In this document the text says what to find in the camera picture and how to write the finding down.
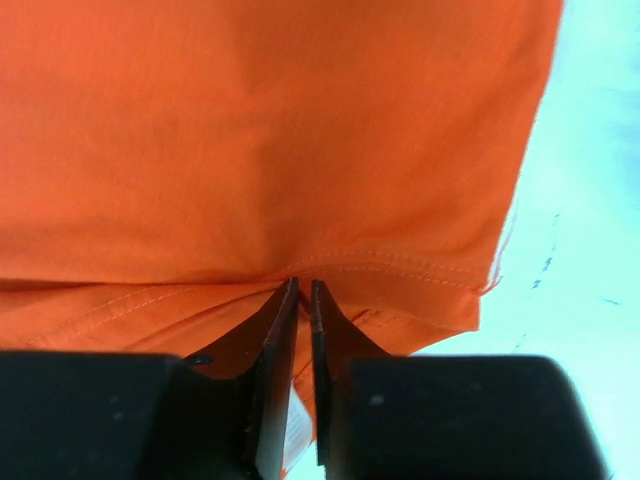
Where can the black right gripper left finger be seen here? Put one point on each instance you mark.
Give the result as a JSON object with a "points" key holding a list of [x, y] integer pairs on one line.
{"points": [[218, 413]]}

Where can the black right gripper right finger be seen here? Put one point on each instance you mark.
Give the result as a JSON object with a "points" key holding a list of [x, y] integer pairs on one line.
{"points": [[380, 416]]}

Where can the orange t shirt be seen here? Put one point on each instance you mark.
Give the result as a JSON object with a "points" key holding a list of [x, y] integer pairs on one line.
{"points": [[167, 165]]}

